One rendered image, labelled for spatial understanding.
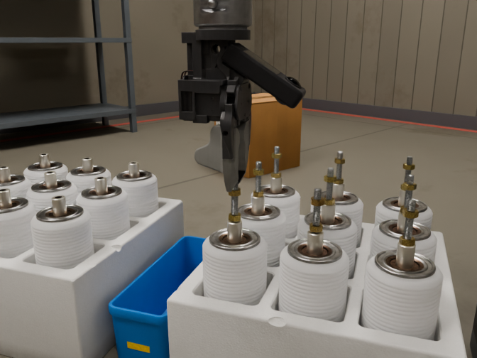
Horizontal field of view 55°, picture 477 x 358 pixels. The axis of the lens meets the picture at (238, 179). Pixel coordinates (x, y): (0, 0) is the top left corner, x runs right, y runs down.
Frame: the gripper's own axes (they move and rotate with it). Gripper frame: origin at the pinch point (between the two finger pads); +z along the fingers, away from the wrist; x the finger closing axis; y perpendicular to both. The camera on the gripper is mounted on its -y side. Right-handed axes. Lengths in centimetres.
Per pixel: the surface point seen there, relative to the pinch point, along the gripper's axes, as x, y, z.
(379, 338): 7.8, -20.5, 16.5
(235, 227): 1.0, 0.2, 7.0
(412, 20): -276, -36, -31
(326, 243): -1.8, -12.6, 9.1
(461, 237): -72, -44, 35
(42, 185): -13.7, 45.4, 9.2
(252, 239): -0.1, -2.1, 9.1
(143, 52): -246, 145, -10
